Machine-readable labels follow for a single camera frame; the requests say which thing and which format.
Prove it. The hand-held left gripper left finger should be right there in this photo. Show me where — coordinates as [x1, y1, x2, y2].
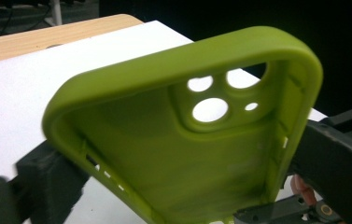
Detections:
[14, 140, 92, 224]

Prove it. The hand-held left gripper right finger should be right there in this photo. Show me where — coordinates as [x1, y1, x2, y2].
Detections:
[290, 120, 352, 224]

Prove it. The green clown phone case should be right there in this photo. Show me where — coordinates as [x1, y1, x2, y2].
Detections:
[41, 25, 324, 224]

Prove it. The white metal stand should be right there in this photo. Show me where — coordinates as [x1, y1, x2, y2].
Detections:
[44, 0, 64, 27]

